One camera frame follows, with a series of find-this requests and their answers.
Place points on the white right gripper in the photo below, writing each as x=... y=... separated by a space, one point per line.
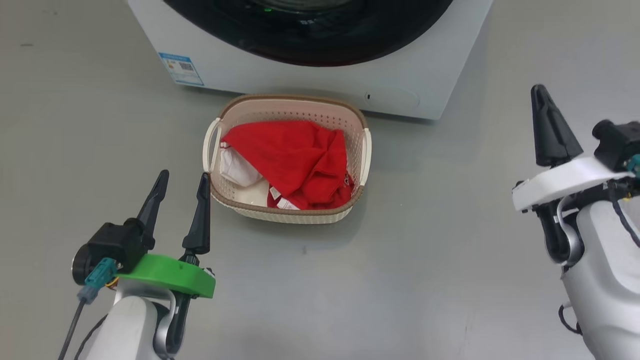
x=565 y=180

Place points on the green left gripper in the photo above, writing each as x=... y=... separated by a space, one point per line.
x=170 y=272

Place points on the white garment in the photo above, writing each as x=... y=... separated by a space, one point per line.
x=237 y=167

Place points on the red garment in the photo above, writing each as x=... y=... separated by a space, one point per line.
x=295 y=155

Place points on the cream perforated laundry basket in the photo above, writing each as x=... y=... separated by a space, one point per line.
x=290 y=112

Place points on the white front-load washing machine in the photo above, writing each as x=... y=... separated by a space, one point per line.
x=300 y=80

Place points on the blue energy label sticker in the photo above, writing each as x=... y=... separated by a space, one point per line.
x=181 y=68

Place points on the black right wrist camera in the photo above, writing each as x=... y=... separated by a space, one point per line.
x=617 y=145

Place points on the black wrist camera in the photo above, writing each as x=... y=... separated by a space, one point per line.
x=117 y=245
x=617 y=145

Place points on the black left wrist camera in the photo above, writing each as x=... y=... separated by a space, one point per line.
x=117 y=245

